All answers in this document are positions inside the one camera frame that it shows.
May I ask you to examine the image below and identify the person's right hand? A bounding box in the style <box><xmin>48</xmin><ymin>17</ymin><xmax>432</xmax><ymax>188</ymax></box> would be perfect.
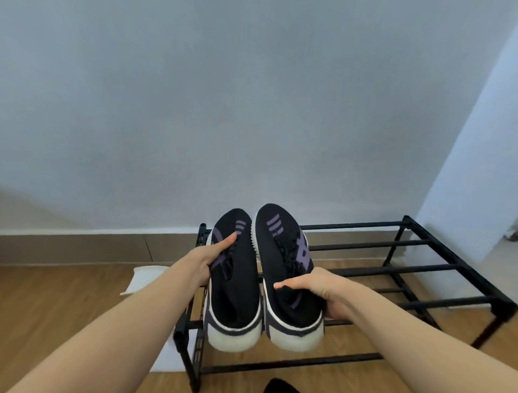
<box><xmin>274</xmin><ymin>267</ymin><xmax>357</xmax><ymax>321</ymax></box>

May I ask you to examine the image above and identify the person's left hand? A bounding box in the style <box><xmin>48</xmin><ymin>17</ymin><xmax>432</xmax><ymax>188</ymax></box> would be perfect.
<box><xmin>180</xmin><ymin>232</ymin><xmax>240</xmax><ymax>287</ymax></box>

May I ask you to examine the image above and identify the black purple sneaker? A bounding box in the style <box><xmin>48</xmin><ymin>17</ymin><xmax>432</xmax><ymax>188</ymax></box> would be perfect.
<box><xmin>204</xmin><ymin>208</ymin><xmax>264</xmax><ymax>351</ymax></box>
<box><xmin>252</xmin><ymin>203</ymin><xmax>327</xmax><ymax>352</ymax></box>

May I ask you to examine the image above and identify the person's left forearm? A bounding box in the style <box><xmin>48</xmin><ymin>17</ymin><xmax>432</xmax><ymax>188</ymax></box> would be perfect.
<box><xmin>7</xmin><ymin>259</ymin><xmax>203</xmax><ymax>393</ymax></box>

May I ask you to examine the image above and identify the person's right forearm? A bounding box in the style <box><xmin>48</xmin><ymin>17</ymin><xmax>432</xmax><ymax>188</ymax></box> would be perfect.
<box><xmin>335</xmin><ymin>283</ymin><xmax>518</xmax><ymax>393</ymax></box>

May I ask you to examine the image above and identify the white paper sheet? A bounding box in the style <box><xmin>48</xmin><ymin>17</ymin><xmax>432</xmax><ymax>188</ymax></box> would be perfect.
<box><xmin>120</xmin><ymin>265</ymin><xmax>191</xmax><ymax>373</ymax></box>

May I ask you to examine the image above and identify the black clothing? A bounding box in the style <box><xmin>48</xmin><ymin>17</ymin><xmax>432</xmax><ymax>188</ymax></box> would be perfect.
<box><xmin>264</xmin><ymin>378</ymin><xmax>301</xmax><ymax>393</ymax></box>

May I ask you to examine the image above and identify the black metal shoe rack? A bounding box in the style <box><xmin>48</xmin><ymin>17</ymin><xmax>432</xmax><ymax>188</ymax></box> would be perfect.
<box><xmin>173</xmin><ymin>216</ymin><xmax>518</xmax><ymax>384</ymax></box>

